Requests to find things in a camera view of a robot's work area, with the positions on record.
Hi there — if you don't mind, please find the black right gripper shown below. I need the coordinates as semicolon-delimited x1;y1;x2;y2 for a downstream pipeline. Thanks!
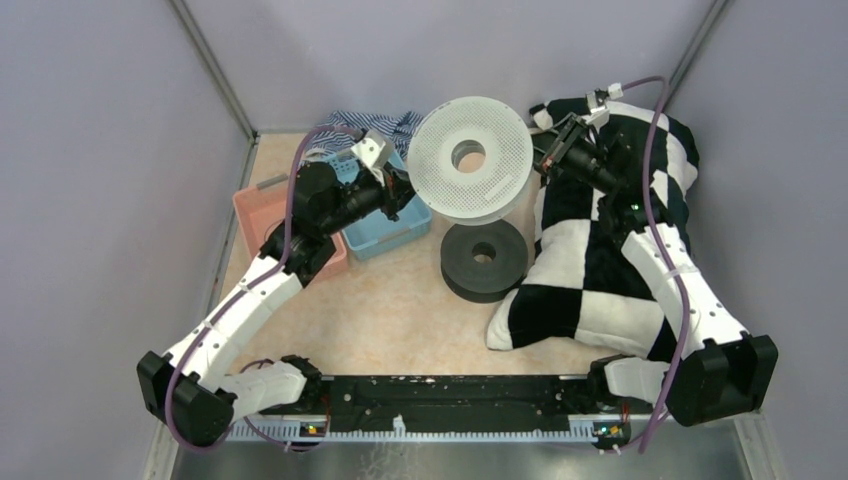
500;114;619;196

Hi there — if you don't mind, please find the grey cable spool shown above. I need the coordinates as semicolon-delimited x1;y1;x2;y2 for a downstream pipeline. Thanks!
406;96;533;226

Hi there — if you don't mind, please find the black cable spool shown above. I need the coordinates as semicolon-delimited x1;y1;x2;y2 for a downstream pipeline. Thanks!
440;220;529;304

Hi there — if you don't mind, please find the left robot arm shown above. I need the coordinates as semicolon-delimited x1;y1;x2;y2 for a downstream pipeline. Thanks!
137;162;415;452

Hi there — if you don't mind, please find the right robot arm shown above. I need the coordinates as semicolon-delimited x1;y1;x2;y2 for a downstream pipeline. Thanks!
534;113;778;426

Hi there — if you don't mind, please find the blue perforated plastic basket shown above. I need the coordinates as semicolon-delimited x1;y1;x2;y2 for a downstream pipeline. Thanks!
313;142;435;262

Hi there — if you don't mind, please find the blue white striped cloth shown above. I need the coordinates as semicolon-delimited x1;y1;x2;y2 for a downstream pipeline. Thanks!
303;110;424;160

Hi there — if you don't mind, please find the pink perforated plastic basket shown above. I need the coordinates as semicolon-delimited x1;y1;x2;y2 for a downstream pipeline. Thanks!
232;174;349;282

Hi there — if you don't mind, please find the black white checkered pillow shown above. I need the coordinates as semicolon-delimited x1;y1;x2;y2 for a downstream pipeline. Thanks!
485;98;700;362

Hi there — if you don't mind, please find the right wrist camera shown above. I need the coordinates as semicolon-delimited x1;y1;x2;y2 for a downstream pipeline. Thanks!
582;83;624;130

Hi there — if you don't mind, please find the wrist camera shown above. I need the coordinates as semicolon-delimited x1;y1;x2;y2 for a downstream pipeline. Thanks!
350;129;395;186
582;83;624;130

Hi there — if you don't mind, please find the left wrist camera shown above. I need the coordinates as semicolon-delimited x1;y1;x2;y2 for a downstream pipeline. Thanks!
350;129;395;186

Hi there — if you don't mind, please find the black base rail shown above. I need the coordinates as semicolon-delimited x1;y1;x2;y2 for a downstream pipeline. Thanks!
258;374;654;436

